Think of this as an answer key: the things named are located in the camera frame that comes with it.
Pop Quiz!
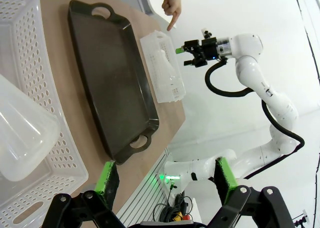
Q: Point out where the bundle of black cables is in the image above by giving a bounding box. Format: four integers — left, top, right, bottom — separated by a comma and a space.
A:
153, 191, 198, 223

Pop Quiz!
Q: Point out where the person's right hand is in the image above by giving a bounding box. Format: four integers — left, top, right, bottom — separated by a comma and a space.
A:
161, 0, 183, 32

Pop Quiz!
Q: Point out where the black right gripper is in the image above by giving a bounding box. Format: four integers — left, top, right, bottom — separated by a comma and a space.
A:
175, 37, 219, 68

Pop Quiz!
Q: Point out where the thin black wall cable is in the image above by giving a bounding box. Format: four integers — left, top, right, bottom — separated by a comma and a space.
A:
292, 0, 320, 85

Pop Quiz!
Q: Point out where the translucent plastic conical flask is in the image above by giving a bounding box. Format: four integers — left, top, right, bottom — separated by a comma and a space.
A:
156, 47, 185, 94
0, 74, 61, 183

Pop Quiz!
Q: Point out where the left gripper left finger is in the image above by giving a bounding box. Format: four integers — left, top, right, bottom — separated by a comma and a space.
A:
47, 160, 126, 228

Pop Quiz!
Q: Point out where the yellow emergency stop button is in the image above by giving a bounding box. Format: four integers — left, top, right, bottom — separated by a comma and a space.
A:
173, 210, 192, 223

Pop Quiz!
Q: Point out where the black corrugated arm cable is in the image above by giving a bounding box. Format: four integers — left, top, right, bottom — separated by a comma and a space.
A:
204, 59, 305, 179

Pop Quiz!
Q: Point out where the white perforated plastic basket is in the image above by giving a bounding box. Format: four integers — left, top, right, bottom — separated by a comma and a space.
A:
0, 0, 90, 228
139, 30, 187, 104

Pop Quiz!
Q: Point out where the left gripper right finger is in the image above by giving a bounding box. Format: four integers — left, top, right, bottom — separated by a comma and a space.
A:
207, 157, 293, 228

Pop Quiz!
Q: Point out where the dark brown serving tray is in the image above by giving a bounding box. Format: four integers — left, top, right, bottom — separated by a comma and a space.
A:
67, 0, 160, 166

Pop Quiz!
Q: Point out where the grey ribbed mounting plate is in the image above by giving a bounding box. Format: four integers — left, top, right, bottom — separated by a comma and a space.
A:
116, 147, 201, 228

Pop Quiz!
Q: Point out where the white rounded panel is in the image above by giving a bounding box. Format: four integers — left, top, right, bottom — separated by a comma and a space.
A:
138, 0, 167, 16

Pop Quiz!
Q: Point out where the black tripod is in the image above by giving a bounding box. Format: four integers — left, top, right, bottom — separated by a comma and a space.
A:
293, 209, 311, 228

